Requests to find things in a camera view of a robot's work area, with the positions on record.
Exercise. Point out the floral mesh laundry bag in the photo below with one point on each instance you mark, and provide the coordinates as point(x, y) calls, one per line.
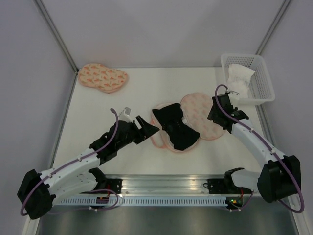
point(195, 107)

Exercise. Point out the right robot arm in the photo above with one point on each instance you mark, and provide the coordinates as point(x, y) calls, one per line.
point(280, 175)

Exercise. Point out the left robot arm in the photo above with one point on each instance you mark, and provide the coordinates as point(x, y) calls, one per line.
point(40, 191)

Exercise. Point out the right aluminium frame post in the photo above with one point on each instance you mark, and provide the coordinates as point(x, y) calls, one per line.
point(274, 25)

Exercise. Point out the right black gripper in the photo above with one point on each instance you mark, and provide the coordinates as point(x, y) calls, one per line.
point(212, 115)

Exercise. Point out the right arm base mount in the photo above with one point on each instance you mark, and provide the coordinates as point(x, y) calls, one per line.
point(217, 186)

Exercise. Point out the white bra in basket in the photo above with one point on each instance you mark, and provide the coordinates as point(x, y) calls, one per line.
point(239, 78)

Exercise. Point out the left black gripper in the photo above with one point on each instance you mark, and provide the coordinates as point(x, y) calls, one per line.
point(146, 130)

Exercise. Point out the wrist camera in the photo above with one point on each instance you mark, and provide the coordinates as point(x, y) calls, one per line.
point(234, 97)
point(125, 115)

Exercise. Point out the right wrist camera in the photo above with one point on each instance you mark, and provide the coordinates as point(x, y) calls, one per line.
point(234, 97)

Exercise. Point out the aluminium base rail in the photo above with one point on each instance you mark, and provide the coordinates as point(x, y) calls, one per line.
point(165, 185)

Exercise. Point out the aluminium frame post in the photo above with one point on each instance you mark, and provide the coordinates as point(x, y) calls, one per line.
point(55, 33)
point(274, 25)

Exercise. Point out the left aluminium frame post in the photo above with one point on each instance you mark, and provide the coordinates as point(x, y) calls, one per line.
point(55, 33)

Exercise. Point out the white slotted cable duct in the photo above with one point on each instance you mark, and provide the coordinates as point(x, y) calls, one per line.
point(213, 201)

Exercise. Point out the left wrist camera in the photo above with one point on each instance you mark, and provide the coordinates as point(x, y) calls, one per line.
point(125, 115)

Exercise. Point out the white perforated plastic basket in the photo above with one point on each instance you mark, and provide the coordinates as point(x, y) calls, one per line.
point(260, 88)

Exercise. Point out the black bra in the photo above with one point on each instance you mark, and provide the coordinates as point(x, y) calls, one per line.
point(176, 135)

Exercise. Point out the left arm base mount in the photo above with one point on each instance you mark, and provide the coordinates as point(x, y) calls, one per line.
point(112, 184)

